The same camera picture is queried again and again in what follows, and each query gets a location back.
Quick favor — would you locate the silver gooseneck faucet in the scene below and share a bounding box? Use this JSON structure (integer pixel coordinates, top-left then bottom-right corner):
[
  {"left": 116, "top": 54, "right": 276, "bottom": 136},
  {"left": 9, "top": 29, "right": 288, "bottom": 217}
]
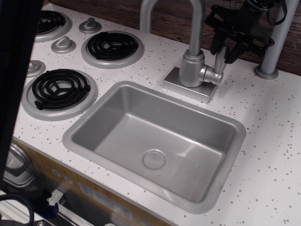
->
[{"left": 139, "top": 0, "right": 219, "bottom": 104}]

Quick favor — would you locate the grey vertical post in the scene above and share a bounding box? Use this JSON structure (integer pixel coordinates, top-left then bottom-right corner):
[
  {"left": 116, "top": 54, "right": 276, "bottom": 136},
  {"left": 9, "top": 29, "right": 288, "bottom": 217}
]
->
[{"left": 255, "top": 0, "right": 299, "bottom": 80}]

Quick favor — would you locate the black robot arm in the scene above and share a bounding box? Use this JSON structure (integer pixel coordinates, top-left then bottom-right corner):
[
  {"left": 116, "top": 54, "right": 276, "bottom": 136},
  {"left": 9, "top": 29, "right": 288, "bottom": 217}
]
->
[{"left": 205, "top": 0, "right": 287, "bottom": 64}]

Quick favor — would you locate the stove burner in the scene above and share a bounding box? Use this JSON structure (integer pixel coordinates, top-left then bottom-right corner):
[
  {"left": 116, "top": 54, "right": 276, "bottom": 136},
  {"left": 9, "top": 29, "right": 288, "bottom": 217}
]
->
[
  {"left": 81, "top": 31, "right": 144, "bottom": 69},
  {"left": 21, "top": 69, "right": 98, "bottom": 121},
  {"left": 34, "top": 10, "right": 72, "bottom": 43}
]

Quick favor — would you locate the grey plastic sink basin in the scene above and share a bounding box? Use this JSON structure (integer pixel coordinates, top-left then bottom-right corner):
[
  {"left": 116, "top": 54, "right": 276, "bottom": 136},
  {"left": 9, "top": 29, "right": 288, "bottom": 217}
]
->
[{"left": 63, "top": 81, "right": 246, "bottom": 214}]

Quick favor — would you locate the black cable lower left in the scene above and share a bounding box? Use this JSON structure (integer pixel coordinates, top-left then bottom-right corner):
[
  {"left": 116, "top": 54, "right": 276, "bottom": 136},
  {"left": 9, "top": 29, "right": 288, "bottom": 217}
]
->
[{"left": 0, "top": 192, "right": 36, "bottom": 223}]

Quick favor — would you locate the silver knob back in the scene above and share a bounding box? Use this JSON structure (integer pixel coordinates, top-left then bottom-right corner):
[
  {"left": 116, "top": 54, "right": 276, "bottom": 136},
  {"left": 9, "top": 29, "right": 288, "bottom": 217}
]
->
[{"left": 79, "top": 17, "right": 102, "bottom": 34}]

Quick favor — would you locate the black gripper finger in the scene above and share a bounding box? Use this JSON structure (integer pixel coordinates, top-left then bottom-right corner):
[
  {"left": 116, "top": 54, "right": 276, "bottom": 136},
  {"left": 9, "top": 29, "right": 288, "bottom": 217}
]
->
[
  {"left": 210, "top": 29, "right": 227, "bottom": 55},
  {"left": 225, "top": 42, "right": 248, "bottom": 64}
]

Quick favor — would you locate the front right stove burner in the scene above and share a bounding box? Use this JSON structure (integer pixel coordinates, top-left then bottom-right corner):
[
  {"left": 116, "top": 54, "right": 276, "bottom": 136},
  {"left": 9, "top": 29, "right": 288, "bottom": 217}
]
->
[{"left": 21, "top": 69, "right": 98, "bottom": 121}]

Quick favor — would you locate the silver oven dial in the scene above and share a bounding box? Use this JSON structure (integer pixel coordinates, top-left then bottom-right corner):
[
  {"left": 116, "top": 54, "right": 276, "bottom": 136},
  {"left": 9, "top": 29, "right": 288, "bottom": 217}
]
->
[{"left": 5, "top": 142, "right": 31, "bottom": 177}]

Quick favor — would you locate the back right stove burner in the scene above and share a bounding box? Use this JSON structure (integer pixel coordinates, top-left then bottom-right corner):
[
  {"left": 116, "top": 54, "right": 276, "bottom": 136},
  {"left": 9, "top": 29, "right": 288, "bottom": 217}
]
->
[{"left": 81, "top": 31, "right": 144, "bottom": 69}]

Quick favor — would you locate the silver knob front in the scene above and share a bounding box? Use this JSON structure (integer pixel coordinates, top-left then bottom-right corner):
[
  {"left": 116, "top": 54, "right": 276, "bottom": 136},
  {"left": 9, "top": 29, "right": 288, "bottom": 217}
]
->
[{"left": 26, "top": 60, "right": 46, "bottom": 78}]

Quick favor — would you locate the back left stove burner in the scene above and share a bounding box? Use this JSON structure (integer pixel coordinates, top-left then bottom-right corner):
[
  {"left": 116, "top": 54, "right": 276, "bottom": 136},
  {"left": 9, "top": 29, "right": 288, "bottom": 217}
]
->
[{"left": 34, "top": 10, "right": 72, "bottom": 43}]

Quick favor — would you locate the dark blurred foreground pole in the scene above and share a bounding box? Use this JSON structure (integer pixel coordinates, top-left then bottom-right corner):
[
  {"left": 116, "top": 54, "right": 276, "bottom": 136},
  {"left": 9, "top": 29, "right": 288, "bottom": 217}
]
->
[{"left": 0, "top": 0, "right": 47, "bottom": 175}]

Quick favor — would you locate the silver knob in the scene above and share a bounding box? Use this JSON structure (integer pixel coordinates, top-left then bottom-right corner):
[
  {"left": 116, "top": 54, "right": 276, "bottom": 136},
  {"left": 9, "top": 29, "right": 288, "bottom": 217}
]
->
[
  {"left": 51, "top": 36, "right": 76, "bottom": 54},
  {"left": 79, "top": 17, "right": 102, "bottom": 34},
  {"left": 26, "top": 60, "right": 46, "bottom": 78}
]

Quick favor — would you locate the silver faucet lever handle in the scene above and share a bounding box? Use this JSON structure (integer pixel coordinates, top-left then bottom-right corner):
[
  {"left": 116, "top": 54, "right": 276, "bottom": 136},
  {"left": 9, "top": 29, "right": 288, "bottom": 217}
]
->
[{"left": 211, "top": 44, "right": 230, "bottom": 85}]

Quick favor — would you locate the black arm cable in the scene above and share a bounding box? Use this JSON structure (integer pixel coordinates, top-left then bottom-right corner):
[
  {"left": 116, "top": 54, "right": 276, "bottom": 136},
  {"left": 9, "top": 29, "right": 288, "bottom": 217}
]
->
[{"left": 267, "top": 0, "right": 289, "bottom": 25}]

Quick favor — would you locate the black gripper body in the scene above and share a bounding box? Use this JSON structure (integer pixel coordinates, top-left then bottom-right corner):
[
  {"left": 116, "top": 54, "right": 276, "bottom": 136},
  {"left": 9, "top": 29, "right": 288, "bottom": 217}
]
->
[{"left": 205, "top": 0, "right": 275, "bottom": 57}]

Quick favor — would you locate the silver oven door handle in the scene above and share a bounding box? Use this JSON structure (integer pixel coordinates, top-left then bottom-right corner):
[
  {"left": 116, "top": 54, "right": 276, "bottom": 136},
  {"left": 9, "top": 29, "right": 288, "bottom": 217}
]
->
[{"left": 3, "top": 171, "right": 36, "bottom": 190}]

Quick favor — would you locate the silver knob middle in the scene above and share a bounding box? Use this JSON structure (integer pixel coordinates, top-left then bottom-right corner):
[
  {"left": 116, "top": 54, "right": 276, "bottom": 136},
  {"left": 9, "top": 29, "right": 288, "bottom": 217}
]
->
[{"left": 51, "top": 36, "right": 76, "bottom": 54}]

